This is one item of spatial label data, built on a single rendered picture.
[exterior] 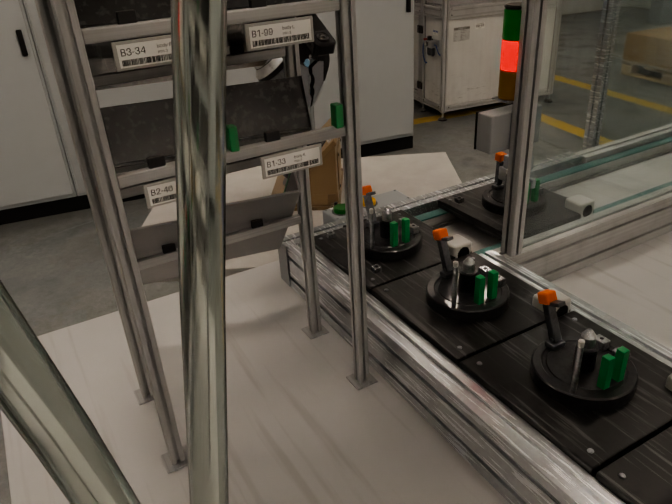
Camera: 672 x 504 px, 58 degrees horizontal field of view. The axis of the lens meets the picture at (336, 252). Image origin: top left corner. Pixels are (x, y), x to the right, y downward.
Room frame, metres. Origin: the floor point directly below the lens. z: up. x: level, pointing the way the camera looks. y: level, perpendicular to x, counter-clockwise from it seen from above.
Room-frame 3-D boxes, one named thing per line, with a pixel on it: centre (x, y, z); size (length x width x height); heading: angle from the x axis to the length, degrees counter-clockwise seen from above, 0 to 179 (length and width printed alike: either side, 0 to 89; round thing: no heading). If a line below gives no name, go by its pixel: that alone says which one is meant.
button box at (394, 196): (1.32, -0.08, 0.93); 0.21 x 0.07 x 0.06; 118
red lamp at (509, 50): (1.08, -0.33, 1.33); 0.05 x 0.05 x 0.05
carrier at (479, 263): (0.88, -0.22, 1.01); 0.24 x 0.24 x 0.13; 28
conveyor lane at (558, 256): (1.21, -0.38, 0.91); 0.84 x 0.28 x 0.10; 118
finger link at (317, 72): (1.27, 0.03, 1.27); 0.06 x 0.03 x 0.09; 28
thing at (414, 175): (1.58, 0.07, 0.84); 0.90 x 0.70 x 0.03; 89
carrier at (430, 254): (1.09, -0.11, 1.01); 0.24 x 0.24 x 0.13; 28
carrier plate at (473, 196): (1.25, -0.41, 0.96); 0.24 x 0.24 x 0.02; 28
